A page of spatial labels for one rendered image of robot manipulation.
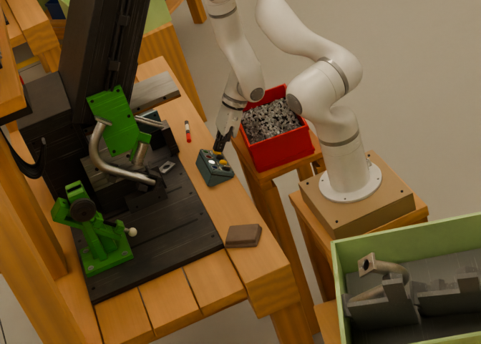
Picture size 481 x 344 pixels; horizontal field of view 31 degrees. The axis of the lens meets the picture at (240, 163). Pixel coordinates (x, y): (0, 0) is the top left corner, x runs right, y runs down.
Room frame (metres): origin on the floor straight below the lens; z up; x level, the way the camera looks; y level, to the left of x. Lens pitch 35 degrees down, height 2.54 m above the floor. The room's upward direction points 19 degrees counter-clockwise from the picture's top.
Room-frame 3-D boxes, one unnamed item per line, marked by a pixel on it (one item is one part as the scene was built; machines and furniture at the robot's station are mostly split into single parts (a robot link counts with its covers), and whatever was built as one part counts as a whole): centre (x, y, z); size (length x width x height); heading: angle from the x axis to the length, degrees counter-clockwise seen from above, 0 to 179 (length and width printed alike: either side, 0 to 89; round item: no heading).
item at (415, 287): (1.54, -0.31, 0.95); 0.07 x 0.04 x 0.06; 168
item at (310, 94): (2.05, -0.26, 1.22); 0.19 x 0.12 x 0.24; 117
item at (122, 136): (2.47, 0.33, 1.17); 0.13 x 0.12 x 0.20; 8
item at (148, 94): (2.63, 0.32, 1.11); 0.39 x 0.16 x 0.03; 98
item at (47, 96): (2.62, 0.56, 1.07); 0.30 x 0.18 x 0.34; 8
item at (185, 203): (2.54, 0.41, 0.89); 1.10 x 0.42 x 0.02; 8
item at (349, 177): (2.07, -0.29, 1.01); 0.19 x 0.19 x 0.18
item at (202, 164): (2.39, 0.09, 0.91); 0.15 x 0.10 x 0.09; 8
